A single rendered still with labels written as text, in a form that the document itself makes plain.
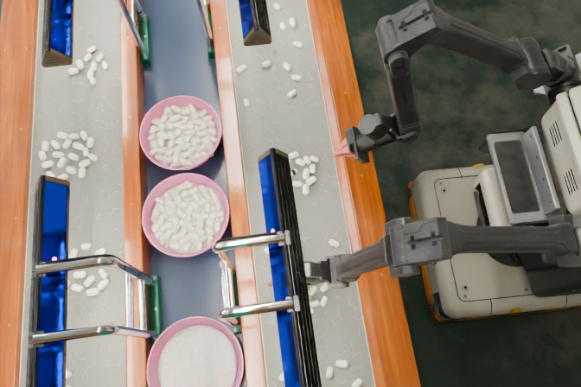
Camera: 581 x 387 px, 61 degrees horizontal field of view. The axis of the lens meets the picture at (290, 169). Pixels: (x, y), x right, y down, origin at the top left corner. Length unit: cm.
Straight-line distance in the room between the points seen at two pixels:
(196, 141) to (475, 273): 120
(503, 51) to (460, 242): 46
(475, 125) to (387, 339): 145
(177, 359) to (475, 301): 116
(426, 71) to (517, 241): 181
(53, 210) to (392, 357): 98
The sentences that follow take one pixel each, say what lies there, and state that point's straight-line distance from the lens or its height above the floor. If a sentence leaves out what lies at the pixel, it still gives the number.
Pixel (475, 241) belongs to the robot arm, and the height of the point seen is 135.
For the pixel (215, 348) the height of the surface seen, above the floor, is 73.
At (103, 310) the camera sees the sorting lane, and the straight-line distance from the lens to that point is 159.
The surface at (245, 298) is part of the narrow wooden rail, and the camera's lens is 149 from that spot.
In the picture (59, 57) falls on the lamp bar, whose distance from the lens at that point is 151.
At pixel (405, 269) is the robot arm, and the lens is 98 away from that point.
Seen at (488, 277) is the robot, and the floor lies 28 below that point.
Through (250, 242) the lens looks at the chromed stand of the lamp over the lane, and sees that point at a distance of 115.
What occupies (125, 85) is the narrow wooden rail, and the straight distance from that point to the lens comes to 179.
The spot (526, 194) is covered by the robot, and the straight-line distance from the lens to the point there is 141.
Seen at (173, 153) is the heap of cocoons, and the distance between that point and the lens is 167.
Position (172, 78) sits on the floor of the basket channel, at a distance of 187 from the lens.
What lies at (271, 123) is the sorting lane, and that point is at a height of 74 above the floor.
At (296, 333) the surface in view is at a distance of 113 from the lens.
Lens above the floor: 224
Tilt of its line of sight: 69 degrees down
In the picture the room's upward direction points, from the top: 2 degrees clockwise
